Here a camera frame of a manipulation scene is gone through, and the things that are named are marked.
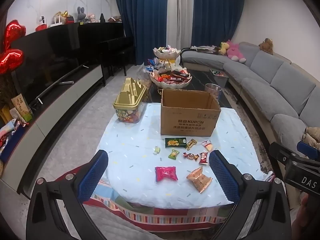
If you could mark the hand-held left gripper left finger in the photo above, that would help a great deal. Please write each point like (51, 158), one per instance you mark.
(93, 175)

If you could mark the person's right hand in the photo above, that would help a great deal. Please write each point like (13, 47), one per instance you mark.
(303, 215)

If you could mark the clear bag of peanuts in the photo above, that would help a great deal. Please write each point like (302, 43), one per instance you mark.
(145, 80)

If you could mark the pink plush unicorn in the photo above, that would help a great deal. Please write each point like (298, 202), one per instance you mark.
(235, 51)

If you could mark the white crumpled cloth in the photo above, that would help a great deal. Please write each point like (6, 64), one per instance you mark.
(203, 48)

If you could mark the white lotus tiered snack stand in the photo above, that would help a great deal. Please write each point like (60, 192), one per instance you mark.
(170, 83)

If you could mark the brown cardboard box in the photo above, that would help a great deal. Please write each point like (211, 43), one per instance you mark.
(190, 122)

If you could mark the grey storage bin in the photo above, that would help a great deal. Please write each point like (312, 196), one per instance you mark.
(219, 77)

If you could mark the white sheer curtain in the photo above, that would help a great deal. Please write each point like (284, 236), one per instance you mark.
(181, 15)

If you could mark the grey plush bunny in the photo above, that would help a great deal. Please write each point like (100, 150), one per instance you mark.
(80, 16)

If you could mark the heap of wrapped candies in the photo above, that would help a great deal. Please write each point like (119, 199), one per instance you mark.
(165, 49)

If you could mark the white rack with gold balloon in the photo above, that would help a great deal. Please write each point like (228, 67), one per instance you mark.
(58, 20)

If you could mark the grey television cabinet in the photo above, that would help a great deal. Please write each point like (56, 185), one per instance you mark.
(57, 110)

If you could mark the black television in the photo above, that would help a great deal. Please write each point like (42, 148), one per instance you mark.
(50, 60)

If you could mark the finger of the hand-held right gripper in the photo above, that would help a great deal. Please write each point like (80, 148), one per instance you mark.
(281, 152)
(308, 150)

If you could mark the blue box of packets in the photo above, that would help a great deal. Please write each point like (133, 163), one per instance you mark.
(11, 140)

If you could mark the clear packet with yellow pastry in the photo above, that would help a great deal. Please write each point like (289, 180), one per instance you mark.
(208, 145)

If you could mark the pink plush pig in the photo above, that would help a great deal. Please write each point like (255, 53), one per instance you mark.
(91, 18)

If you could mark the gold candy packet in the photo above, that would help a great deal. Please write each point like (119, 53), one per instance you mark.
(191, 144)

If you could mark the grey curved sofa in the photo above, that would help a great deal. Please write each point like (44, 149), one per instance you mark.
(270, 90)

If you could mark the pink snack packet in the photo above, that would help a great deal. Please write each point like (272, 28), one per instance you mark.
(166, 174)

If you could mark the small red snack packet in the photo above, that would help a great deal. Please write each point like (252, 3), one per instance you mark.
(204, 158)

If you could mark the black piano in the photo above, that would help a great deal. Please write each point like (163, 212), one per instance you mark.
(107, 40)

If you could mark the blue curtain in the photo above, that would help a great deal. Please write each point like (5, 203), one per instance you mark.
(142, 17)
(217, 12)

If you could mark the beige plush toy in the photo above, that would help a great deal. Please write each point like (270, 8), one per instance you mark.
(311, 135)

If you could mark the black cone metronome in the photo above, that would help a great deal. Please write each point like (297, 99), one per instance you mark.
(102, 18)

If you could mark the small green snack packet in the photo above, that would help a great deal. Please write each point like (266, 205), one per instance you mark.
(174, 154)

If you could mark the beige paper bag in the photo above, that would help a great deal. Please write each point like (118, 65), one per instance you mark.
(21, 107)

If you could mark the yellow plush toy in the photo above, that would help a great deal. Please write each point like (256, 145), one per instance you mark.
(223, 48)

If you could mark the green cracker packet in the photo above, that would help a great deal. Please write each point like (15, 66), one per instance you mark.
(175, 142)

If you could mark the clear jar of chocolate balls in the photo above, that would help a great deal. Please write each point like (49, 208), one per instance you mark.
(213, 92)

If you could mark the brown toy football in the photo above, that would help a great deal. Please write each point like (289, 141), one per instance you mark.
(115, 19)

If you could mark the copper snack packet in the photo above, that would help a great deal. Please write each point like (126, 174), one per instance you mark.
(199, 180)

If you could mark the pale green candy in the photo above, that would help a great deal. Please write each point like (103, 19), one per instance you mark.
(157, 150)

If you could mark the gold lidded clear candy container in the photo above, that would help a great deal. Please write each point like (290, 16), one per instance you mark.
(130, 92)

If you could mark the red heart balloon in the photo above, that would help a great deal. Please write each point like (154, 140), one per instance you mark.
(15, 33)
(11, 61)

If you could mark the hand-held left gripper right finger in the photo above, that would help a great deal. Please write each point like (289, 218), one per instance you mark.
(223, 177)

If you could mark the red gold twisted candy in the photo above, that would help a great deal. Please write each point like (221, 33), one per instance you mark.
(190, 156)

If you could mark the brown teddy bear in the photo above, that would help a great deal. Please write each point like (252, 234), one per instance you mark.
(265, 46)

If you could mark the small red box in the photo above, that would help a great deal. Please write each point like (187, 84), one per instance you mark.
(70, 20)

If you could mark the heap of dark snack bars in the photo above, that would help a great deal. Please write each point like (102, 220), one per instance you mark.
(172, 76)

